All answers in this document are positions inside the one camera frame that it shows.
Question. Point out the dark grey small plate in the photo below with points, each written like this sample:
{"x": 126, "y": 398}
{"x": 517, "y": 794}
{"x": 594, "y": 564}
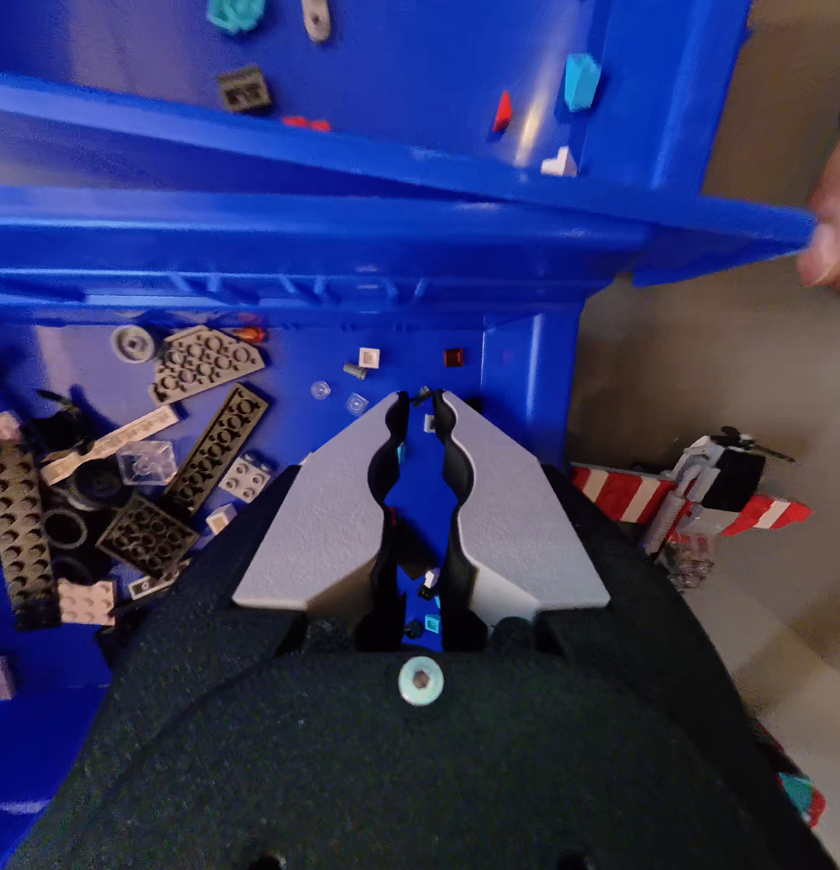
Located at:
{"x": 243, "y": 88}

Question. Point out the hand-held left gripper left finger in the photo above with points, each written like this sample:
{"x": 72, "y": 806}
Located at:
{"x": 311, "y": 523}

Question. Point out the clear round stud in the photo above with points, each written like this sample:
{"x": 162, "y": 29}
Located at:
{"x": 320, "y": 390}

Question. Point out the black square plate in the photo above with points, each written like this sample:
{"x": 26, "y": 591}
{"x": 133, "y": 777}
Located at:
{"x": 148, "y": 533}

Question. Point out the white long plate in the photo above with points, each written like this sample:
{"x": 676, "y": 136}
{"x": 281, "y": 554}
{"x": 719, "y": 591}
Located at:
{"x": 145, "y": 425}

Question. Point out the white studded plate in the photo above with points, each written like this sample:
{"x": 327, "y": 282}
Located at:
{"x": 87, "y": 601}

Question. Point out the dark red small tile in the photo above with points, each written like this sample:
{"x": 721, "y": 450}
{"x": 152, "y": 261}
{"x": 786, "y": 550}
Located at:
{"x": 454, "y": 357}

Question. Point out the red small plate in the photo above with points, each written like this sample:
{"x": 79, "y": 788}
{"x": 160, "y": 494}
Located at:
{"x": 306, "y": 123}

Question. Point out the white corner piece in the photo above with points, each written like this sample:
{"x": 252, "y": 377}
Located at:
{"x": 559, "y": 164}

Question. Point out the clear plastic bag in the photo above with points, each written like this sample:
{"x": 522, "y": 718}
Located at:
{"x": 688, "y": 557}

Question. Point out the dark grey long brick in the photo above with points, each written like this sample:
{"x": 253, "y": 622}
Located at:
{"x": 19, "y": 537}

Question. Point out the teal round piece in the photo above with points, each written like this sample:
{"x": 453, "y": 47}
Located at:
{"x": 236, "y": 13}

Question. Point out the black rubber tyre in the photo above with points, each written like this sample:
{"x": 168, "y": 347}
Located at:
{"x": 97, "y": 482}

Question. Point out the red slope piece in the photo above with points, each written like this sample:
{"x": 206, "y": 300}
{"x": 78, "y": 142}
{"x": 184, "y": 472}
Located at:
{"x": 503, "y": 112}

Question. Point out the toy brick barrier model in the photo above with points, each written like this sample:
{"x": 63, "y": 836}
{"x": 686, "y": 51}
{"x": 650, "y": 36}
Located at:
{"x": 692, "y": 489}

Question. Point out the clear small tile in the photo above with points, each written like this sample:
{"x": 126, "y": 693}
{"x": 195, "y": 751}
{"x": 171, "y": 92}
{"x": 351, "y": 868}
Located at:
{"x": 355, "y": 404}

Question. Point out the dark printed box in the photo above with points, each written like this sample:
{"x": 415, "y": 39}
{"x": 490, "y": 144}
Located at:
{"x": 800, "y": 795}

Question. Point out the person's right hand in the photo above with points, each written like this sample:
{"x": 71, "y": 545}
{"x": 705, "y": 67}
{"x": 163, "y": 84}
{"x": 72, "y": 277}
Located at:
{"x": 834, "y": 238}

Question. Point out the black lever piece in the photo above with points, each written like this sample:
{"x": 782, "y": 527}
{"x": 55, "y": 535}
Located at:
{"x": 60, "y": 416}

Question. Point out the grey oblong plate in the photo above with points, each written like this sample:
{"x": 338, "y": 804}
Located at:
{"x": 316, "y": 19}

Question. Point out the white small square tile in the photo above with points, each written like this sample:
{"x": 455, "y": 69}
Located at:
{"x": 369, "y": 357}

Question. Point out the dark grey long plate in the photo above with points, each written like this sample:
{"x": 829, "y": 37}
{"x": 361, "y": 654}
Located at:
{"x": 216, "y": 448}

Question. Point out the clear transparent brick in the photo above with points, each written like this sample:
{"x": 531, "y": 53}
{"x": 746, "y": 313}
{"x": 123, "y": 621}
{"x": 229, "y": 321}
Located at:
{"x": 147, "y": 462}

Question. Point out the grey wedge plate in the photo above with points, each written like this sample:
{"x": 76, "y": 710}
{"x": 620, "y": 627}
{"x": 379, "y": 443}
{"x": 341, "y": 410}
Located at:
{"x": 206, "y": 363}

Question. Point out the blue plastic bin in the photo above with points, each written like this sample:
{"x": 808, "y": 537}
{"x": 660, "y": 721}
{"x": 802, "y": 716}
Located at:
{"x": 311, "y": 435}
{"x": 406, "y": 61}

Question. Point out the orange transparent piece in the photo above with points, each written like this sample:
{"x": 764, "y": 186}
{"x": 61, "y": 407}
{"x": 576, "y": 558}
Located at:
{"x": 249, "y": 334}

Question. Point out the grey desk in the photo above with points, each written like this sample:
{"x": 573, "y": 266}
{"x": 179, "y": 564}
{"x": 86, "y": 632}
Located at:
{"x": 664, "y": 367}

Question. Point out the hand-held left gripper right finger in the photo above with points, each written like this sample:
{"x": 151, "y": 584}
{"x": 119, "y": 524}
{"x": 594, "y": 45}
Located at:
{"x": 529, "y": 523}

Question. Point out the teal small brick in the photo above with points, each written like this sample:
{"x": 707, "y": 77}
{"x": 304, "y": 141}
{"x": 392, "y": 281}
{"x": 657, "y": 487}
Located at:
{"x": 581, "y": 81}

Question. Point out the grey small pin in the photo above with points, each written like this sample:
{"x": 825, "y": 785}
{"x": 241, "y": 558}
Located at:
{"x": 354, "y": 370}

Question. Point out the dark grey connector pin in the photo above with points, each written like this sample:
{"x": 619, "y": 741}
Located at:
{"x": 423, "y": 394}

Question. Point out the white narrow brick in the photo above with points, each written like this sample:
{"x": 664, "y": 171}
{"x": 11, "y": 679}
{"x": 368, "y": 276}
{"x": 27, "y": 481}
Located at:
{"x": 221, "y": 520}

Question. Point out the white small brick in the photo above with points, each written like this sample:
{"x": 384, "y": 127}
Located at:
{"x": 2, "y": 428}

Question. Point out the grey round dish piece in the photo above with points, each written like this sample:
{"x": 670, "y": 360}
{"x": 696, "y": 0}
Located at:
{"x": 133, "y": 342}

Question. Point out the light grey square plate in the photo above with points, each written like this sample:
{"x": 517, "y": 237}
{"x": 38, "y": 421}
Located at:
{"x": 247, "y": 476}

